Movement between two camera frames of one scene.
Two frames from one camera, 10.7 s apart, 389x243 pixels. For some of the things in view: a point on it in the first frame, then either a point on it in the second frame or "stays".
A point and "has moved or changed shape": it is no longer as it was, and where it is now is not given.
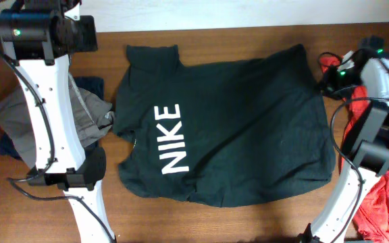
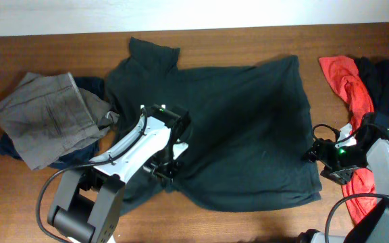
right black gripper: (328, 79) to (321, 150)
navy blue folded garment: (94, 85) stays
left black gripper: (88, 26) to (162, 175)
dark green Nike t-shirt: (223, 132) has moved or changed shape
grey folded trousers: (90, 113) stays
